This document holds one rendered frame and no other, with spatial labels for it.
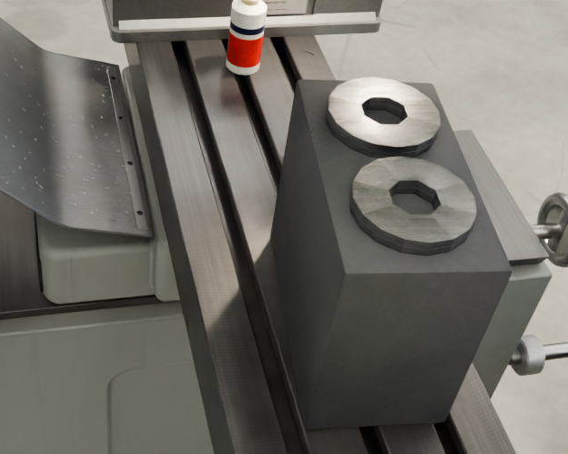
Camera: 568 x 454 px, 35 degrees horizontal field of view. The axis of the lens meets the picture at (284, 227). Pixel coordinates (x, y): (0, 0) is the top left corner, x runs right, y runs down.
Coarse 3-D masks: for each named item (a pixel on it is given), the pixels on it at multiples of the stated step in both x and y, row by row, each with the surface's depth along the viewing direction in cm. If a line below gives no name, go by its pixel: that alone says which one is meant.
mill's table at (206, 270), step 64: (128, 64) 117; (192, 64) 106; (320, 64) 109; (192, 128) 97; (256, 128) 102; (192, 192) 90; (256, 192) 91; (192, 256) 84; (256, 256) 85; (192, 320) 83; (256, 320) 82; (256, 384) 74; (256, 448) 70; (320, 448) 70; (384, 448) 72; (448, 448) 75; (512, 448) 73
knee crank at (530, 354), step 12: (528, 336) 135; (528, 348) 133; (540, 348) 133; (552, 348) 136; (564, 348) 136; (516, 360) 134; (528, 360) 132; (540, 360) 133; (516, 372) 136; (528, 372) 133
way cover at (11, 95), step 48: (0, 48) 103; (0, 96) 96; (48, 96) 105; (96, 96) 110; (0, 144) 91; (48, 144) 99; (96, 144) 103; (48, 192) 92; (96, 192) 97; (144, 192) 100
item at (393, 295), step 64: (320, 128) 69; (384, 128) 68; (448, 128) 71; (320, 192) 65; (384, 192) 63; (448, 192) 64; (320, 256) 65; (384, 256) 60; (448, 256) 61; (320, 320) 65; (384, 320) 63; (448, 320) 64; (320, 384) 67; (384, 384) 68; (448, 384) 69
